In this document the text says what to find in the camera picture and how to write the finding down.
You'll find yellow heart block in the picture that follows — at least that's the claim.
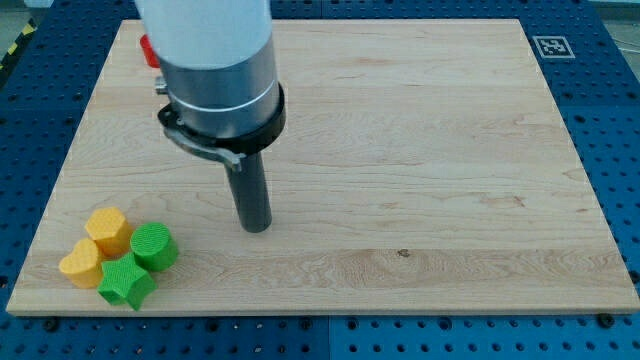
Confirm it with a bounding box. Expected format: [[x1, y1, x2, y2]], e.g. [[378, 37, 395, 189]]
[[58, 238, 106, 289]]

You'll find yellow hexagon block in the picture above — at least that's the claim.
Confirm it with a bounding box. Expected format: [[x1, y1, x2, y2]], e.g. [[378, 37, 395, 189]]
[[85, 207, 133, 257]]

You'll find light wooden board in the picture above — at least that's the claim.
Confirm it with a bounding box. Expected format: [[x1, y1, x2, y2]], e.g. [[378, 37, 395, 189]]
[[7, 20, 639, 317]]

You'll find black mounting clamp ring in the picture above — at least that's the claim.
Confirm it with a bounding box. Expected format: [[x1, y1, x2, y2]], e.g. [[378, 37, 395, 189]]
[[156, 82, 288, 174]]

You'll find red block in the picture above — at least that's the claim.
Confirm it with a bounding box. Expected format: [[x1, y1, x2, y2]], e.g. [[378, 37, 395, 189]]
[[139, 34, 160, 68]]

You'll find black yellow hazard tape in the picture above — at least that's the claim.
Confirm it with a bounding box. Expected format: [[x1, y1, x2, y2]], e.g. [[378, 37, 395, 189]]
[[1, 18, 38, 73]]

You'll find green cylinder block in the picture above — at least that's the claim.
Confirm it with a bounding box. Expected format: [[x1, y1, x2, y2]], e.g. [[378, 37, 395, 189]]
[[130, 222, 179, 272]]

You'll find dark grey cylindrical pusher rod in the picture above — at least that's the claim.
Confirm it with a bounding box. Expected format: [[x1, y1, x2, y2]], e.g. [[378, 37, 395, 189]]
[[225, 153, 272, 233]]

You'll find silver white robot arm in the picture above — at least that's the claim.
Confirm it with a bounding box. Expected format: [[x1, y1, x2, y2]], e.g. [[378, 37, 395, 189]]
[[135, 0, 279, 138]]

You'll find green star block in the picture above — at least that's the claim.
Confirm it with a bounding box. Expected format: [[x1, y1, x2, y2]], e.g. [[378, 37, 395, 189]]
[[97, 253, 157, 311]]

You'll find white fiducial marker tag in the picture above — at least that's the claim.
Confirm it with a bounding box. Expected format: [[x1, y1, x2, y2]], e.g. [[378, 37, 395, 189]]
[[533, 35, 575, 59]]

